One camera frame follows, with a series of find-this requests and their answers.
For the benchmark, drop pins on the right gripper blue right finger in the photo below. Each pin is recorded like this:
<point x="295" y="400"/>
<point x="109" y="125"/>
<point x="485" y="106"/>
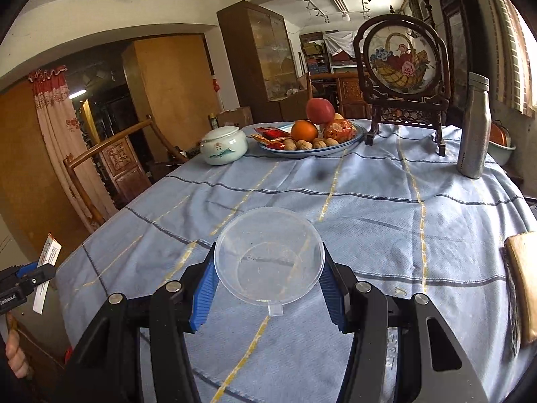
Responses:
<point x="334" y="291"/>

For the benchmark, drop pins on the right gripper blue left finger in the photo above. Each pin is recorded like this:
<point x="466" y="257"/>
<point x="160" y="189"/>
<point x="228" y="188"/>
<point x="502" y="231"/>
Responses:
<point x="205" y="291"/>

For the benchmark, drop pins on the clear round plastic lid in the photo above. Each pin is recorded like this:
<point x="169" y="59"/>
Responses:
<point x="269" y="257"/>

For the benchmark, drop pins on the person's left hand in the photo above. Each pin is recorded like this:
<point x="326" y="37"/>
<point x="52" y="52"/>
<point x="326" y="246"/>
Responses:
<point x="16" y="357"/>

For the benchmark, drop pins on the light blue checked tablecloth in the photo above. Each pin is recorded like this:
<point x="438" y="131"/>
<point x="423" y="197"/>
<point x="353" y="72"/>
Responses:
<point x="398" y="214"/>

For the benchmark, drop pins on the wooden armchair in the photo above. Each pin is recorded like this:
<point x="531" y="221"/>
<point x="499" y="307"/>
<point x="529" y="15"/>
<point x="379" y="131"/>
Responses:
<point x="121" y="164"/>

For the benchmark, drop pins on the white ceramic lidded jar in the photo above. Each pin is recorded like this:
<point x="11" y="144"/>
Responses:
<point x="223" y="145"/>

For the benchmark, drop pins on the red netted pomegranate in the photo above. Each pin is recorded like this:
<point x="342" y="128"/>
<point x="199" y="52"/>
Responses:
<point x="341" y="130"/>

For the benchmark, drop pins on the blue fruit plate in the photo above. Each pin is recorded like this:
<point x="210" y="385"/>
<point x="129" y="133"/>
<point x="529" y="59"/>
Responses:
<point x="318" y="147"/>

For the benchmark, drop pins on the orange fruit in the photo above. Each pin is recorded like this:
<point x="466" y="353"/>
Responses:
<point x="304" y="130"/>

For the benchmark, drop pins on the red snack packets on plate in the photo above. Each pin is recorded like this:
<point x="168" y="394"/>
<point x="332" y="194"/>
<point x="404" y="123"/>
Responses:
<point x="270" y="137"/>

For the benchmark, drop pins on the red apple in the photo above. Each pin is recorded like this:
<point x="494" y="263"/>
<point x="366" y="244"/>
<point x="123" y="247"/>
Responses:
<point x="320" y="111"/>

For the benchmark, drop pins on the pink floral curtain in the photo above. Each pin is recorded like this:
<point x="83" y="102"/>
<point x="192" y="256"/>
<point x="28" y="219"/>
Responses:
<point x="63" y="138"/>

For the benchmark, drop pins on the cardboard box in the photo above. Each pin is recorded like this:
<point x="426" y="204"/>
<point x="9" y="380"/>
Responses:
<point x="239" y="117"/>

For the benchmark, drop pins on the tan leather wallet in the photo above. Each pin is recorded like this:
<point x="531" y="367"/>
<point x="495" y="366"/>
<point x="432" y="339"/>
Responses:
<point x="521" y="252"/>

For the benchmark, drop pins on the silver metal bottle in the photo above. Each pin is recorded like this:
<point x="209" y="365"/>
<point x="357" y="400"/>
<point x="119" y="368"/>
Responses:
<point x="476" y="130"/>

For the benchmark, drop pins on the light wooden wardrobe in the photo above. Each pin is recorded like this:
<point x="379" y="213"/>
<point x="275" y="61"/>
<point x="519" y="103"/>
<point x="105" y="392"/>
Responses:
<point x="169" y="79"/>

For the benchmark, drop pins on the basin with orange plates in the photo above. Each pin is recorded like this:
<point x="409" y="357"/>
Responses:
<point x="500" y="147"/>

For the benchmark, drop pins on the round embroidered table screen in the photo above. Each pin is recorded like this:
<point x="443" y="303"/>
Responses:
<point x="403" y="74"/>

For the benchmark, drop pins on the glass door wooden cabinet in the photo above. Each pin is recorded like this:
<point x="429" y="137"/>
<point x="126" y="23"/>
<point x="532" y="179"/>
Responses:
<point x="262" y="63"/>

